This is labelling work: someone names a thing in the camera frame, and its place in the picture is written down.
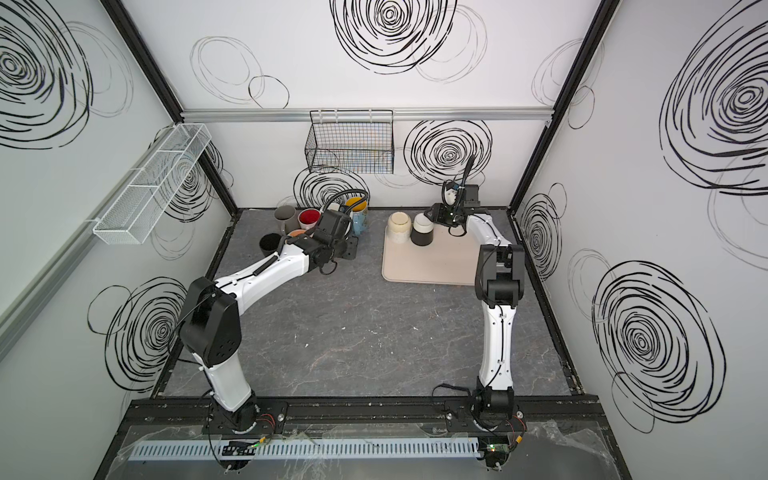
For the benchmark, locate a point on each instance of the white black mug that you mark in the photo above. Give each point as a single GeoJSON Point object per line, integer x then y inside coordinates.
{"type": "Point", "coordinates": [422, 233]}

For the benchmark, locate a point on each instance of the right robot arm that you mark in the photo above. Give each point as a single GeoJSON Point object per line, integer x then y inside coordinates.
{"type": "Point", "coordinates": [498, 285]}

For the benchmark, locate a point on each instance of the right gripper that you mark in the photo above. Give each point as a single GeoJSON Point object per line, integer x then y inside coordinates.
{"type": "Point", "coordinates": [455, 215]}

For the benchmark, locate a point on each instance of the beige plastic tray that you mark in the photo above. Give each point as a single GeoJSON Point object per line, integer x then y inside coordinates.
{"type": "Point", "coordinates": [447, 260]}

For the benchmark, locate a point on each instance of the white slotted cable duct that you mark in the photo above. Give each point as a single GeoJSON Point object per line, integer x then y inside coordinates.
{"type": "Point", "coordinates": [305, 449]}

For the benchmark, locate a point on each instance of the white red mug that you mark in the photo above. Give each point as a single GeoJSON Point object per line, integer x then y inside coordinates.
{"type": "Point", "coordinates": [308, 218]}

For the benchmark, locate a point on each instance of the black wire basket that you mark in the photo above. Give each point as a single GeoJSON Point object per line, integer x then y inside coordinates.
{"type": "Point", "coordinates": [359, 141]}

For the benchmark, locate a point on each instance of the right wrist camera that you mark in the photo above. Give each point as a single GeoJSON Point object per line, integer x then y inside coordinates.
{"type": "Point", "coordinates": [451, 195]}

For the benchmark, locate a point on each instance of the blue butterfly mug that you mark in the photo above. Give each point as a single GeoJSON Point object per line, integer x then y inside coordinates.
{"type": "Point", "coordinates": [357, 208]}

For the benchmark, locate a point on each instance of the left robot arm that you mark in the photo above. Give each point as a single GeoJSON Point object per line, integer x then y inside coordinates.
{"type": "Point", "coordinates": [210, 323]}

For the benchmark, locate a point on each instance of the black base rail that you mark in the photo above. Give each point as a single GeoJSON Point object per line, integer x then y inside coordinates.
{"type": "Point", "coordinates": [274, 413]}

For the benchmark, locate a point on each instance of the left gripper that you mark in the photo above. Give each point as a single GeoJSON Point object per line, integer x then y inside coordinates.
{"type": "Point", "coordinates": [346, 244]}

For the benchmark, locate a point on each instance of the grey mug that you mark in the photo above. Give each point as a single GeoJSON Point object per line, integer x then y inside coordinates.
{"type": "Point", "coordinates": [287, 219]}

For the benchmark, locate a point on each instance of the cream speckled mug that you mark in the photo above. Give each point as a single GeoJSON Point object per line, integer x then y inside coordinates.
{"type": "Point", "coordinates": [399, 226]}

